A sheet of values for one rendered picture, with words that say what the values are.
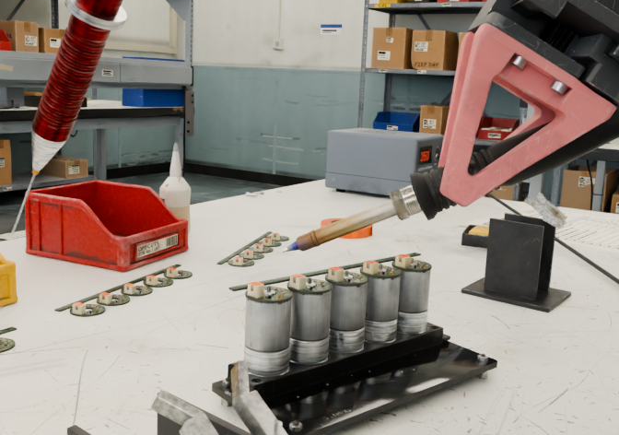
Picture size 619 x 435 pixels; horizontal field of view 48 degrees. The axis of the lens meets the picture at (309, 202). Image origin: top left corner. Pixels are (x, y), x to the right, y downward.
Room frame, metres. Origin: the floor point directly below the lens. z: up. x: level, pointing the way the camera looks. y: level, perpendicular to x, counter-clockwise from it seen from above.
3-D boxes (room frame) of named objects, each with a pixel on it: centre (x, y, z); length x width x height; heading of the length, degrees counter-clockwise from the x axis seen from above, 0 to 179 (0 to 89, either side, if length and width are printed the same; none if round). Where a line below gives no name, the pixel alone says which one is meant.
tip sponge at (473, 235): (0.77, -0.21, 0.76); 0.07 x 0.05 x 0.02; 70
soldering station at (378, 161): (1.10, -0.12, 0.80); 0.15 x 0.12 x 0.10; 60
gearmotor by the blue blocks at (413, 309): (0.43, -0.07, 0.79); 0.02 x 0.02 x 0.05
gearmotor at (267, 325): (0.35, 0.02, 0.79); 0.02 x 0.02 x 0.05
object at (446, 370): (0.38, -0.04, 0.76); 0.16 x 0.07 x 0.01; 130
